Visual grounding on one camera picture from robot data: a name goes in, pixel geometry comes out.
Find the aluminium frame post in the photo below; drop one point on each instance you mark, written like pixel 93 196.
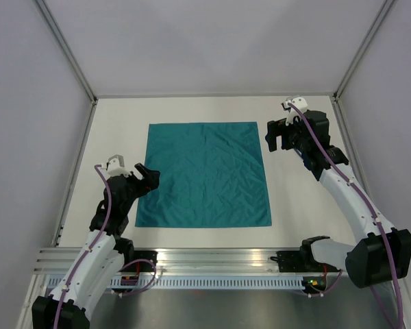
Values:
pixel 371 33
pixel 58 36

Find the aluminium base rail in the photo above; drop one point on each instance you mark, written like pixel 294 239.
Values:
pixel 222 261

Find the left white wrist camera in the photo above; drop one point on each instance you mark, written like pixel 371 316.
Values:
pixel 115 166

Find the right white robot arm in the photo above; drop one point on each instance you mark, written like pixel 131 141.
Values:
pixel 381 251

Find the right aluminium frame post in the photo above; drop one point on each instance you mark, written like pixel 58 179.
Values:
pixel 371 33

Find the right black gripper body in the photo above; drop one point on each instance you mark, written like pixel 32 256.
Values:
pixel 292 138

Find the black mounting plate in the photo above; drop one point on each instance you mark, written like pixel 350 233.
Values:
pixel 140 261
pixel 293 261

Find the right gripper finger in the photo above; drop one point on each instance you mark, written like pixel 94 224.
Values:
pixel 272 142
pixel 275 128

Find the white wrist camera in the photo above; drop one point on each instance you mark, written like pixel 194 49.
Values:
pixel 296 106
pixel 115 166

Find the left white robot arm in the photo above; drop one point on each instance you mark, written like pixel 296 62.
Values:
pixel 72 302

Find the white slotted cable duct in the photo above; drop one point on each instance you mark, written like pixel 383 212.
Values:
pixel 202 282

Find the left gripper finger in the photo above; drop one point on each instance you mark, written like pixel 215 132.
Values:
pixel 150 180
pixel 145 173

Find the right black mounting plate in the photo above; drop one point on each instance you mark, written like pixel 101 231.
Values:
pixel 293 261

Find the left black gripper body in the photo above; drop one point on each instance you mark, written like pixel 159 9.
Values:
pixel 135 191

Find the teal cloth napkin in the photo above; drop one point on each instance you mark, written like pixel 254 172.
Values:
pixel 211 176

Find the left aluminium frame post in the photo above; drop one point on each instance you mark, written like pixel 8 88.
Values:
pixel 58 36

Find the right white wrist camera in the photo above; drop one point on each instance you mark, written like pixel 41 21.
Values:
pixel 296 106

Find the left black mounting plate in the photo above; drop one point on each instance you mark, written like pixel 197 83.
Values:
pixel 140 261

